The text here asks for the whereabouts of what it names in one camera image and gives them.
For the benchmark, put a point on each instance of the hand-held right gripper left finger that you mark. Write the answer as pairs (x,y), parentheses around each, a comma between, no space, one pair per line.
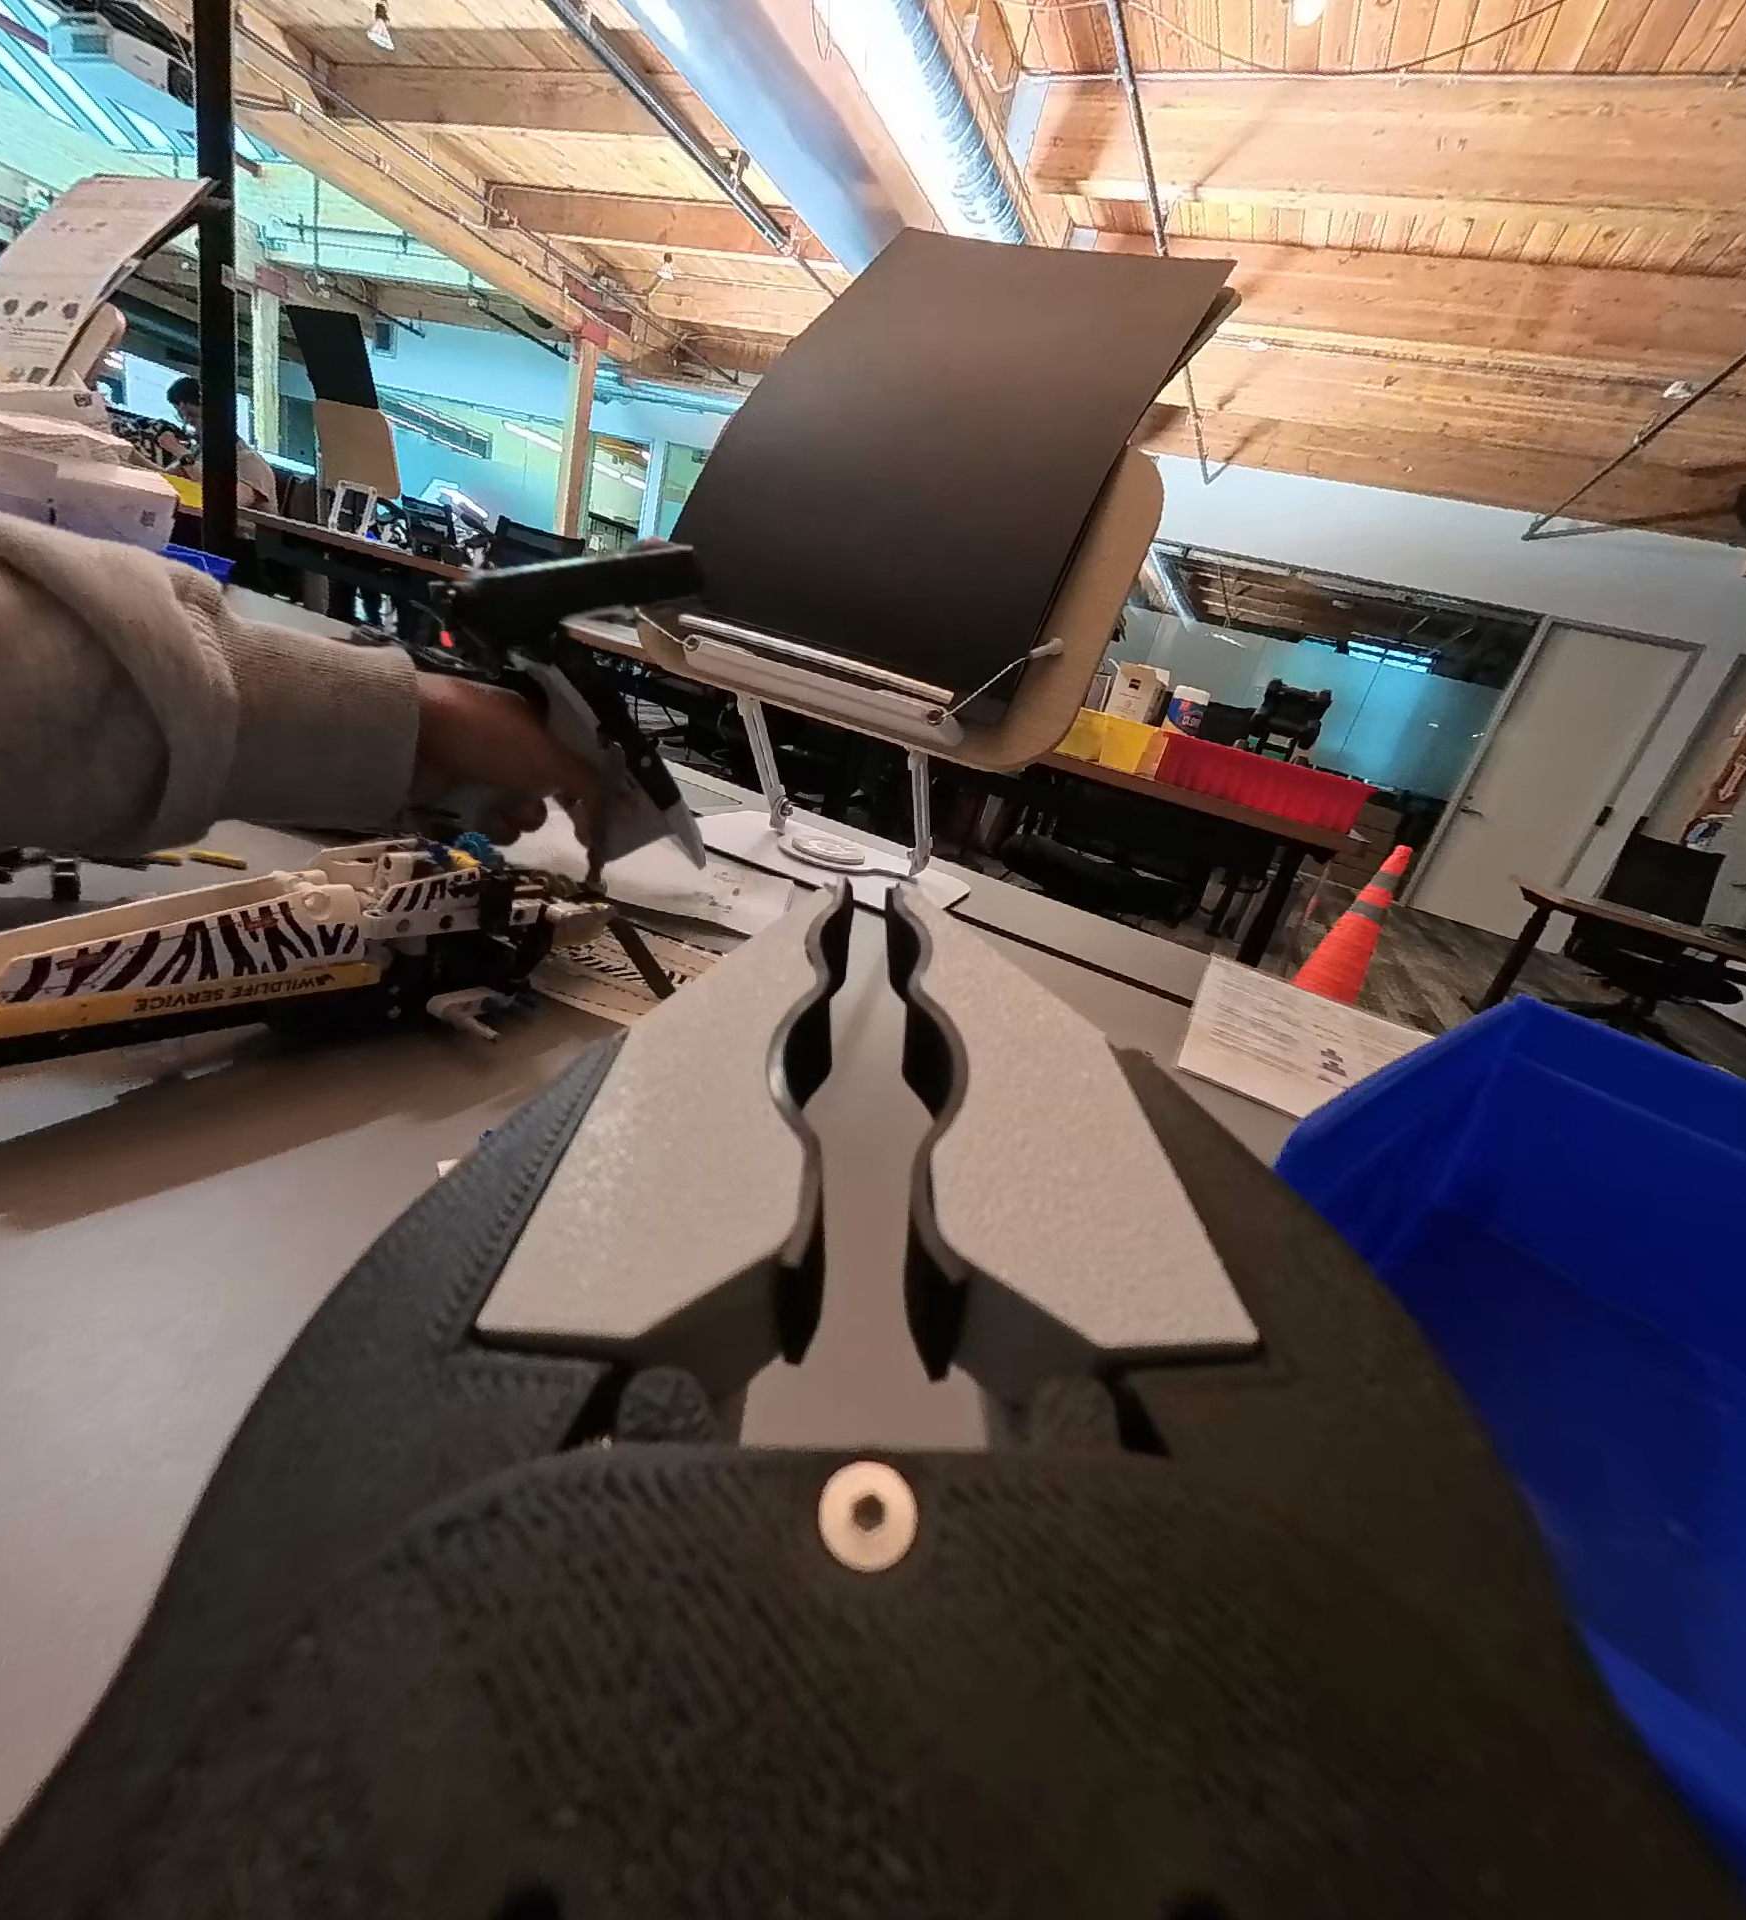
(649,1184)

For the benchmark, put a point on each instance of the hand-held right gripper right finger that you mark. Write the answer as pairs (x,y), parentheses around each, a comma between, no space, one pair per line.
(1084,1184)

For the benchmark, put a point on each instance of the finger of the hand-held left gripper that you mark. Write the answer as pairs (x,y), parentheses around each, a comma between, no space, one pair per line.
(651,824)

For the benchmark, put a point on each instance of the zebra striped lego helicopter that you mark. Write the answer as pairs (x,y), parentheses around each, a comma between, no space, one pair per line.
(214,960)

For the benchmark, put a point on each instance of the yellow lego axle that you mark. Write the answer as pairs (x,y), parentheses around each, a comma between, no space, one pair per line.
(223,858)

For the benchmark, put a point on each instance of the person's left hand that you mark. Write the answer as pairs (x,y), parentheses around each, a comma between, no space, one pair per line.
(484,742)

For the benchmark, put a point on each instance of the open instruction manual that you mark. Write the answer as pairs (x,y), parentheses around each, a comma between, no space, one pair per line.
(732,885)

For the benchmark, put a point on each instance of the printed instruction sheet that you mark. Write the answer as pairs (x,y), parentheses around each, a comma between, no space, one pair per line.
(1295,1035)

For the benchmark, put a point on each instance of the black and beige panel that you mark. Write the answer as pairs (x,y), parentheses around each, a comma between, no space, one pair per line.
(341,390)

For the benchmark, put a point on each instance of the orange traffic cone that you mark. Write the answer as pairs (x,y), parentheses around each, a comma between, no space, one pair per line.
(1353,937)

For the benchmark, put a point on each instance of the wooden desk with bins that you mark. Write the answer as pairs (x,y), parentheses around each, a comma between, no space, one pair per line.
(1203,819)

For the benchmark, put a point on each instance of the book stand with black sheet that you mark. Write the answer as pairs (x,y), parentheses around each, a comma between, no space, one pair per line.
(919,450)

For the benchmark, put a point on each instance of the red plastic bin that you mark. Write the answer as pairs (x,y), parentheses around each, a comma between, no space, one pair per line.
(1265,783)

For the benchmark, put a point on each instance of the black pole with toothed disc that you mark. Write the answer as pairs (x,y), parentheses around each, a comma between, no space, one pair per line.
(214,299)

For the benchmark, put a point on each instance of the yellow plastic bin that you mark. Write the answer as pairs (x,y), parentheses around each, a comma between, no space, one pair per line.
(1136,747)
(1091,735)

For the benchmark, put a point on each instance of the leaning instruction card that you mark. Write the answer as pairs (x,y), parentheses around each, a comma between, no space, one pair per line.
(63,286)

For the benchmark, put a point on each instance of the grey door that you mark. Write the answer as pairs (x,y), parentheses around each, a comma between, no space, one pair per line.
(1548,764)

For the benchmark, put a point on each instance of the black office chair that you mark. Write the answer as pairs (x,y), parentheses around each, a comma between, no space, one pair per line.
(1661,915)

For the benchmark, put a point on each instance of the small wooden desk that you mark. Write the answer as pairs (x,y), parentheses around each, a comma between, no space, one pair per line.
(1668,923)

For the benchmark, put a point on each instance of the flat metal air duct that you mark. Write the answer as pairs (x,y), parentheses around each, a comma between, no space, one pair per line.
(783,121)

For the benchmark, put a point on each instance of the round metal ventilation duct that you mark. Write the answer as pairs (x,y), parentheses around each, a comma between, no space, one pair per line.
(964,121)

